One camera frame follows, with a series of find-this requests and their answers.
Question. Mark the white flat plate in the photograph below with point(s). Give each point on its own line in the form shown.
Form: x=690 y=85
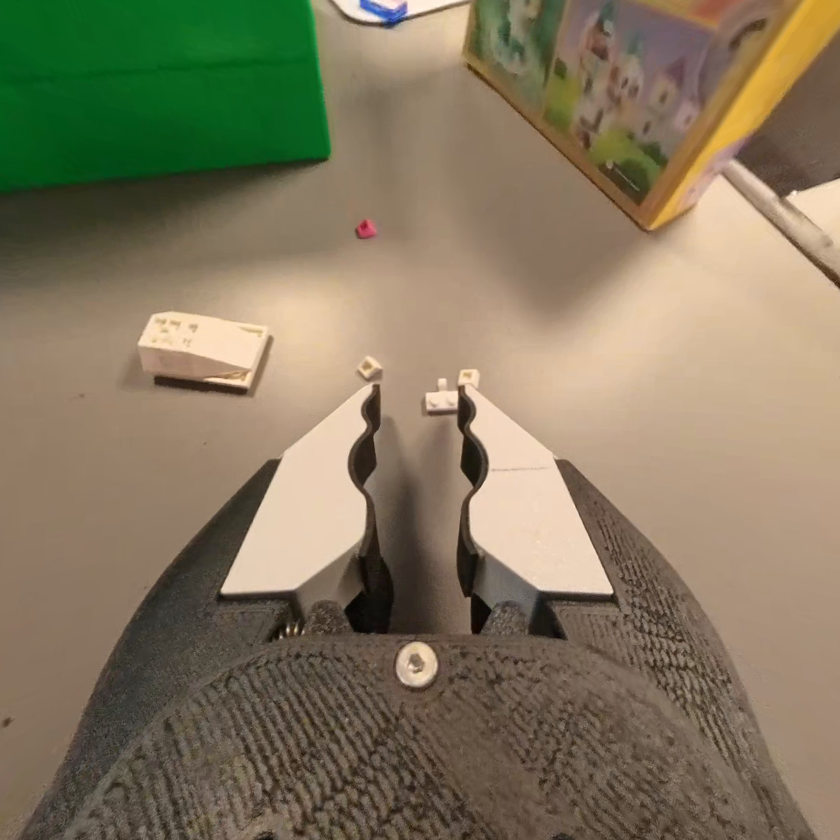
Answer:
x=433 y=6

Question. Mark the white lego wedge assembly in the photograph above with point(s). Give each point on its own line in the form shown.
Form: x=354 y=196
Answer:
x=197 y=348

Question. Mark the green plastic bin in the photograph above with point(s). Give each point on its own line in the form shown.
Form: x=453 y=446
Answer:
x=131 y=85

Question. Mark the yellow lego set box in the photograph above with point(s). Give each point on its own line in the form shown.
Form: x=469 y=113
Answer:
x=623 y=85

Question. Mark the small white lego stud piece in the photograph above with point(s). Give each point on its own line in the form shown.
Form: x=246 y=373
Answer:
x=469 y=377
x=371 y=367

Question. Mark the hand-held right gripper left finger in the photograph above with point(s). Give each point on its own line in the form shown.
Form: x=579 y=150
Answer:
x=298 y=512

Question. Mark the small pink lego piece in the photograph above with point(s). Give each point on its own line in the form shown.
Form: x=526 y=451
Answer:
x=366 y=229

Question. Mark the blue lego piece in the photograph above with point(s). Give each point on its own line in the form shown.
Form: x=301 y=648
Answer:
x=382 y=8

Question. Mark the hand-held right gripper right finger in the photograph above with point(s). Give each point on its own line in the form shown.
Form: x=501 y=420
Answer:
x=525 y=518

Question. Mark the white lego clip plate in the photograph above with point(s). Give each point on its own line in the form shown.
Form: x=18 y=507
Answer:
x=438 y=401

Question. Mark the grey metal pole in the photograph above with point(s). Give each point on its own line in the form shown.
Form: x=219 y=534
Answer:
x=784 y=216

